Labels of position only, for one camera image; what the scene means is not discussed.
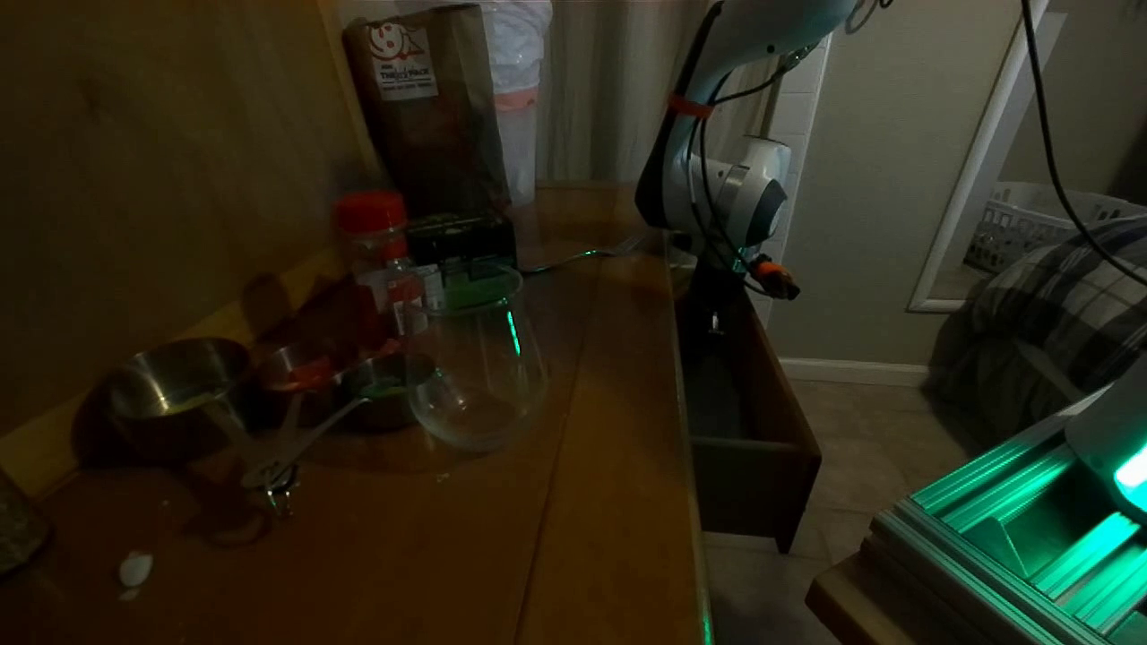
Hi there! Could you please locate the white framed mirror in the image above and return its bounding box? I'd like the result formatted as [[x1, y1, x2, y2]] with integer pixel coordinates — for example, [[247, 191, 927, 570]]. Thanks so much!
[[908, 0, 1067, 316]]

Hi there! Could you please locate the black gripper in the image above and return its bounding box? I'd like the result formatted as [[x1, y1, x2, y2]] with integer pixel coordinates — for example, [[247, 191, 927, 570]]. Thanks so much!
[[684, 253, 770, 346]]

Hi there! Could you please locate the wooden drawer with grey cloth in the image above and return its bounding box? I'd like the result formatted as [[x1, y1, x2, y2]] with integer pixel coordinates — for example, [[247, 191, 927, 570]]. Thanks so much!
[[674, 281, 825, 555]]

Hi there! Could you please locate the wooden dresser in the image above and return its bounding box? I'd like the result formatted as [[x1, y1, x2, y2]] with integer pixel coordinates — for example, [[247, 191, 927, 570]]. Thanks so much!
[[0, 176, 711, 645]]

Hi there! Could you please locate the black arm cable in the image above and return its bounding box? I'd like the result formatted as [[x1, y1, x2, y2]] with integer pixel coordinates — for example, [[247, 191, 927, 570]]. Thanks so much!
[[1018, 0, 1147, 293]]

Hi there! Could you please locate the dark green box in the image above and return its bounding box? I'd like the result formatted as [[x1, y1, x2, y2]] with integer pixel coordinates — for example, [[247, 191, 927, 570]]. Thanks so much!
[[405, 211, 522, 301]]

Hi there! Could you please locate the small measuring cup red handle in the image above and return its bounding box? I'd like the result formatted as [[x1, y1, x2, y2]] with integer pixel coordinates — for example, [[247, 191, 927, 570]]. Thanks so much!
[[247, 340, 337, 417]]

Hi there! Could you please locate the small metal measuring cup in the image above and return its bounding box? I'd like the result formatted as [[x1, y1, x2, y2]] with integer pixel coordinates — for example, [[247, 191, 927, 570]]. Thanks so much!
[[253, 356, 421, 511]]

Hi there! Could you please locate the large metal measuring cup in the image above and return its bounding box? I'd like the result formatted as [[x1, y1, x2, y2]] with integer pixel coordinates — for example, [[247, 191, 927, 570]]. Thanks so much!
[[105, 337, 296, 511]]

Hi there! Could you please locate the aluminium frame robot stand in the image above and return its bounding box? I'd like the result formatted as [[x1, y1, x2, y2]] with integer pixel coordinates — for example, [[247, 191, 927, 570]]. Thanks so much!
[[801, 417, 1147, 645]]

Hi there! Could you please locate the plaid blanket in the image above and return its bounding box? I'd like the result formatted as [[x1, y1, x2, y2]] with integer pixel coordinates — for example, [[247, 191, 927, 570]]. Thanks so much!
[[926, 211, 1147, 451]]

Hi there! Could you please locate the clear stemless glass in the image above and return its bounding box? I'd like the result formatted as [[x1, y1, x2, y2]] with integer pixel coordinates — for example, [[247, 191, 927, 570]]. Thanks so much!
[[402, 266, 552, 456]]

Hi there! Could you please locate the wooden back panel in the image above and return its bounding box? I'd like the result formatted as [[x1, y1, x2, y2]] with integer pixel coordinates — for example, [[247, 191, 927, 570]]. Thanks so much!
[[0, 0, 371, 479]]

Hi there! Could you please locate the red capped spice bottle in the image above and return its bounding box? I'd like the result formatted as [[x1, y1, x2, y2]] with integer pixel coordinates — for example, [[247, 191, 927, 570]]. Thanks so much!
[[334, 191, 444, 361]]

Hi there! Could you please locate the brown paper bag with label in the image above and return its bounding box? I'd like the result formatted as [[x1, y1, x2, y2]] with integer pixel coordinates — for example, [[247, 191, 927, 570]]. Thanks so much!
[[340, 0, 515, 226]]

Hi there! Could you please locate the white laundry basket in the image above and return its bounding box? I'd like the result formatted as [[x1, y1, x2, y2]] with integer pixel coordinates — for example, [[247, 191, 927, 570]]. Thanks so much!
[[961, 176, 1147, 281]]

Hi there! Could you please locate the white trash bin with liner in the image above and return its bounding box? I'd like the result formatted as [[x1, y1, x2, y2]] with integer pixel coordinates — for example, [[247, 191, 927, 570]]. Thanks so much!
[[476, 0, 554, 201]]

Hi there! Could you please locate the small white pill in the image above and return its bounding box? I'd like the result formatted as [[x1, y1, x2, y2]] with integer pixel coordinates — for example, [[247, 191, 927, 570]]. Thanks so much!
[[113, 552, 157, 597]]

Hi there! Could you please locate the orange cable strap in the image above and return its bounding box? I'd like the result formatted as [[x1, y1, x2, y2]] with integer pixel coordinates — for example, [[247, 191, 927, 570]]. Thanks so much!
[[664, 93, 717, 121]]

